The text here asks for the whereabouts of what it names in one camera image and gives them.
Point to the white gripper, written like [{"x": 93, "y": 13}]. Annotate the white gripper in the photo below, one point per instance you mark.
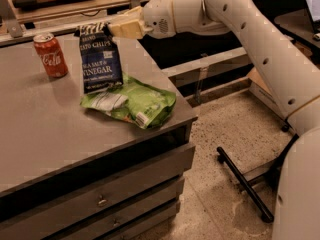
[{"x": 157, "y": 18}]

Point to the blue chip bag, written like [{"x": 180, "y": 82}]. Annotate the blue chip bag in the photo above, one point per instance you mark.
[{"x": 100, "y": 57}]

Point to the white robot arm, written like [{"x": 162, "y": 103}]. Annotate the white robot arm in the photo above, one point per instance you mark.
[{"x": 294, "y": 82}]

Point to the green rice chip bag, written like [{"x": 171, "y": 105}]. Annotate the green rice chip bag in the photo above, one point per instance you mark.
[{"x": 134, "y": 102}]

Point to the red Coca-Cola can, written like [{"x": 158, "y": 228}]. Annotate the red Coca-Cola can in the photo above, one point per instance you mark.
[{"x": 51, "y": 55}]

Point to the cardboard box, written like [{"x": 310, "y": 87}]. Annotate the cardboard box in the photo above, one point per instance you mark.
[{"x": 260, "y": 90}]

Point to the dark side table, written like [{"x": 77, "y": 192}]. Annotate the dark side table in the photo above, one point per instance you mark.
[{"x": 297, "y": 24}]

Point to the grey drawer cabinet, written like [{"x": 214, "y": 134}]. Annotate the grey drawer cabinet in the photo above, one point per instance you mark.
[{"x": 50, "y": 146}]

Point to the laptop screen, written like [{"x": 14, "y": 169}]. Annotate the laptop screen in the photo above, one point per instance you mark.
[{"x": 313, "y": 8}]

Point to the black stand base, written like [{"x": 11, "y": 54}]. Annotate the black stand base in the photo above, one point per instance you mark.
[{"x": 268, "y": 172}]

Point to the middle drawer front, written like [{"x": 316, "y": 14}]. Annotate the middle drawer front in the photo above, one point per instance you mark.
[{"x": 116, "y": 216}]

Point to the drawer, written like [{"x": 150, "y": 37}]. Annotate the drawer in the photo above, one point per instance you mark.
[
  {"x": 116, "y": 216},
  {"x": 64, "y": 212},
  {"x": 144, "y": 222}
]

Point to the bottom drawer front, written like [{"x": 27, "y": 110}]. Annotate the bottom drawer front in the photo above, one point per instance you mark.
[{"x": 144, "y": 222}]

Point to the top drawer front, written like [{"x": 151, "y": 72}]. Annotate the top drawer front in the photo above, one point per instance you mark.
[{"x": 64, "y": 212}]

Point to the metal bracket left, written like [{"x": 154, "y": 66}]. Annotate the metal bracket left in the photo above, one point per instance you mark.
[{"x": 10, "y": 19}]

